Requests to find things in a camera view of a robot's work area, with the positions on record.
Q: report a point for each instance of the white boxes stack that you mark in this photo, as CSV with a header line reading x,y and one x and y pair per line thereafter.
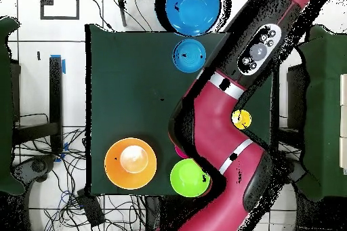
x,y
343,122

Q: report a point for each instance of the green bowl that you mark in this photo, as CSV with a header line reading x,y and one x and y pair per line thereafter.
x,y
187,178

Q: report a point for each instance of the dark grey chair with knob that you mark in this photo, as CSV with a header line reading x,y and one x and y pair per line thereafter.
x,y
39,166

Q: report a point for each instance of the yellow cup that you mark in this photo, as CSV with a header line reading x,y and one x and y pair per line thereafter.
x,y
242,119

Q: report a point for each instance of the black equipment stand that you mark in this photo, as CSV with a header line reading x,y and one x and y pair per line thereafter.
x,y
296,98

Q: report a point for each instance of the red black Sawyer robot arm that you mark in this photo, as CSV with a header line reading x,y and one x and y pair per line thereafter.
x,y
217,139

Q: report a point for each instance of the green cloth side table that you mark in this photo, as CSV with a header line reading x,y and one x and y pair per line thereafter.
x,y
5,106
325,106

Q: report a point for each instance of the dark green tablecloth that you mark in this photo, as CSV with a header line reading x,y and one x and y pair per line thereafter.
x,y
135,79

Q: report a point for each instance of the large yellow bowl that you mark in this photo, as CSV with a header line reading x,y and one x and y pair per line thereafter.
x,y
113,168

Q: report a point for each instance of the black power box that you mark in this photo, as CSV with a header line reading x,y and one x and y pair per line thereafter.
x,y
90,209

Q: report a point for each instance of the pink red bowl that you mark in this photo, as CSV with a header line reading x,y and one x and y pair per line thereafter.
x,y
180,153

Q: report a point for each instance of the shallow blue bowl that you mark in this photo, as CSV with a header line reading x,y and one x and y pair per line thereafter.
x,y
189,63

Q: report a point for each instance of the black stand bar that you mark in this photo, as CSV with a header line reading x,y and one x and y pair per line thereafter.
x,y
56,92

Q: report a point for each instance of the large blue bowl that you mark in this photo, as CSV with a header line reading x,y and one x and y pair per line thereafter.
x,y
192,11

